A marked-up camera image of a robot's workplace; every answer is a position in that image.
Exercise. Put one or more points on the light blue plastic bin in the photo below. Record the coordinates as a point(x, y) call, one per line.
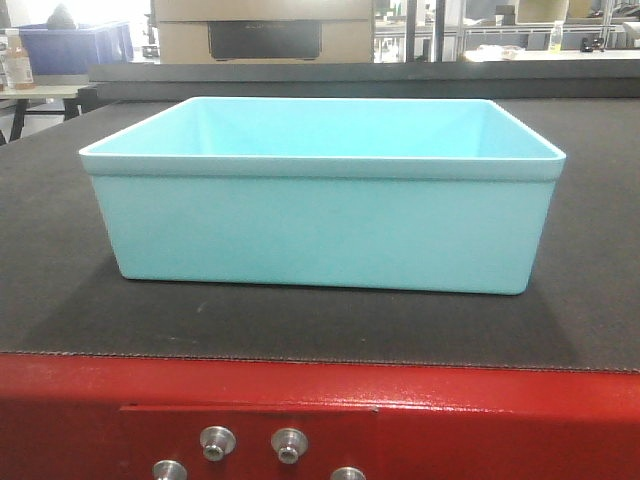
point(420, 194)

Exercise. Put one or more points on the dark grey conveyor belt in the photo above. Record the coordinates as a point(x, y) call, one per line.
point(62, 293)

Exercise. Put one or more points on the grey conveyor end plate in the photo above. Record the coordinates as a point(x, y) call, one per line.
point(590, 78)

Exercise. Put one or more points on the silver bolt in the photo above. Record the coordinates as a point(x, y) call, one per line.
point(169, 470)
point(347, 473)
point(289, 444)
point(217, 442)

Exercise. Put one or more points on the silver bolt lower right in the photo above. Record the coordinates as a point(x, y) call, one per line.
point(347, 473)

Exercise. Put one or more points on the silver bolt lower left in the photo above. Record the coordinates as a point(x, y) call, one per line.
point(169, 470)

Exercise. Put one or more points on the white side table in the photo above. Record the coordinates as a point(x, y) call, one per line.
point(68, 94)

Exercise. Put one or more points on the yellow liquid bottle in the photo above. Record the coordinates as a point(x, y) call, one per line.
point(556, 37)

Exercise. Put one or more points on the blue crate on table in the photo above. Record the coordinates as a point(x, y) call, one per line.
point(73, 51)

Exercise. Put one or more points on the clear plastic bottle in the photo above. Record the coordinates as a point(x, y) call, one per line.
point(17, 64)

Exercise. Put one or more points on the cardboard box with handle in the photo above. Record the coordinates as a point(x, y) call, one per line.
point(265, 32)

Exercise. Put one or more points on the red conveyor frame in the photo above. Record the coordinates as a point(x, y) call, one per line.
point(77, 417)

